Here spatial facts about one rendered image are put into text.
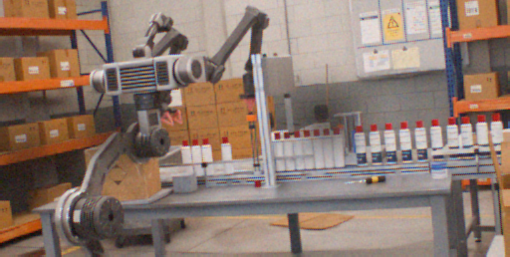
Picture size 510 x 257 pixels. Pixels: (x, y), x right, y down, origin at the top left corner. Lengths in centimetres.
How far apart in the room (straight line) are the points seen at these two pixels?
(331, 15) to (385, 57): 87
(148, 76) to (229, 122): 397
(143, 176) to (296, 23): 519
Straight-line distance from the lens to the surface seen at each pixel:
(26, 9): 739
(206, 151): 357
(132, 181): 331
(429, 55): 758
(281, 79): 330
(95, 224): 273
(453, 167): 329
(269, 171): 332
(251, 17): 321
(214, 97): 702
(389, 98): 784
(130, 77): 312
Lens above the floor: 139
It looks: 3 degrees down
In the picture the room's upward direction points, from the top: 6 degrees counter-clockwise
